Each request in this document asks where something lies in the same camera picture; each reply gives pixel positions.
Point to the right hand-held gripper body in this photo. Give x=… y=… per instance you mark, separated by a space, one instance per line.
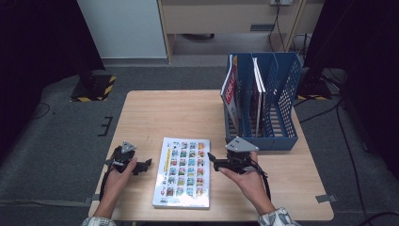
x=240 y=157

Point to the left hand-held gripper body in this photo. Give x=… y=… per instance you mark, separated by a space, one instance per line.
x=122 y=158

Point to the white picture-grid magazine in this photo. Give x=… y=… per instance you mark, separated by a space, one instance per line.
x=183 y=172

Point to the blue file rack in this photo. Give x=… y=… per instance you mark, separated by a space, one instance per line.
x=276 y=144

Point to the black and red magazine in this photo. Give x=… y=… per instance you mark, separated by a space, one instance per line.
x=231 y=94

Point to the person's left hand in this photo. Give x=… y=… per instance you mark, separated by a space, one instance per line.
x=113 y=188

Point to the person's right hand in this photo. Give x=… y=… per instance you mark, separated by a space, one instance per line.
x=252 y=185

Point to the black floor tape mark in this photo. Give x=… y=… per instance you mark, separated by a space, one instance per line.
x=106 y=125

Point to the grey tape strip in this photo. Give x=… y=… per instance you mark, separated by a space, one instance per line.
x=325 y=198
x=94 y=198

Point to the black stand with striped base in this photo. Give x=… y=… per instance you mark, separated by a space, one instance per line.
x=94 y=86
x=313 y=86

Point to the white cabinet panel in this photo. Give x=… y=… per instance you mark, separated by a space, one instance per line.
x=125 y=28

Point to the black curtain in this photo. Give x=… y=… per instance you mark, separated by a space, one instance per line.
x=360 y=47
x=37 y=47

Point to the white power strip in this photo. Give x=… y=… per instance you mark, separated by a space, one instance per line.
x=281 y=2

